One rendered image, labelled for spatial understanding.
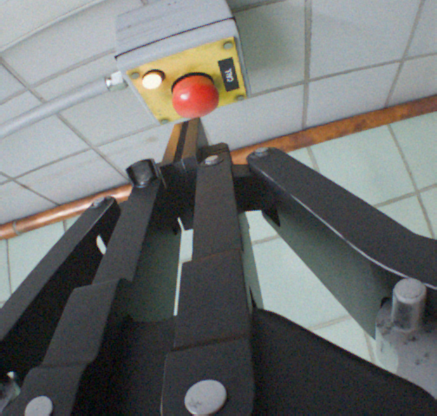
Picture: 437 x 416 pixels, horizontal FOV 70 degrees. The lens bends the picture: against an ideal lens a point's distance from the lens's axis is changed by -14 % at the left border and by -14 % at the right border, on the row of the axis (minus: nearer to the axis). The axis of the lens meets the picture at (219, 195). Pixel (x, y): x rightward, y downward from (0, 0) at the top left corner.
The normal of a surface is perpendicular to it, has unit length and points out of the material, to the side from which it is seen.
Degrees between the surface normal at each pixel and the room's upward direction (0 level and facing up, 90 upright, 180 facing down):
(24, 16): 90
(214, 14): 90
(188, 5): 90
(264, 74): 90
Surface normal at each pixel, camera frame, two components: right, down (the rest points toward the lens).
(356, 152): -0.18, -0.32
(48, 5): 0.23, 0.91
